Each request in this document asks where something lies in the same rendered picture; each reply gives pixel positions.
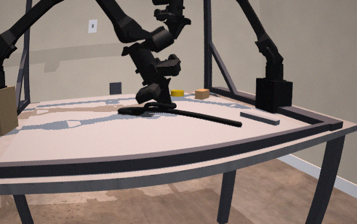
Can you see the grey rectangular bar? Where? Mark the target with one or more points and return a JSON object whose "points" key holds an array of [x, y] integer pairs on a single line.
{"points": [[260, 118]]}

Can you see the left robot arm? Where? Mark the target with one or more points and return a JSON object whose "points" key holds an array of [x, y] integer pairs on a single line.
{"points": [[274, 67]]}

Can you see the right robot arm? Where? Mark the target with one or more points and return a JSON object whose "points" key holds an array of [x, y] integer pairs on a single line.
{"points": [[125, 27]]}

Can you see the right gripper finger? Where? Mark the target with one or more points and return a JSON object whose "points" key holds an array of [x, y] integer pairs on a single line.
{"points": [[167, 89], [162, 96]]}

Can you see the black rope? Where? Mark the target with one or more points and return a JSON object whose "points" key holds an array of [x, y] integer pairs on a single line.
{"points": [[170, 108]]}

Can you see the small orange block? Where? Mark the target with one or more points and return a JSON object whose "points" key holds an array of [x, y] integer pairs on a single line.
{"points": [[202, 94]]}

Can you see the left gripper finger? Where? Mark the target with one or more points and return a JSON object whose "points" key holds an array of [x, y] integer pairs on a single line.
{"points": [[180, 27], [172, 26]]}

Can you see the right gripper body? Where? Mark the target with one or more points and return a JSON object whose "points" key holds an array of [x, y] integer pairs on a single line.
{"points": [[153, 88]]}

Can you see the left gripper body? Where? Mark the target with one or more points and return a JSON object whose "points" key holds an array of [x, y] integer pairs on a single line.
{"points": [[177, 9]]}

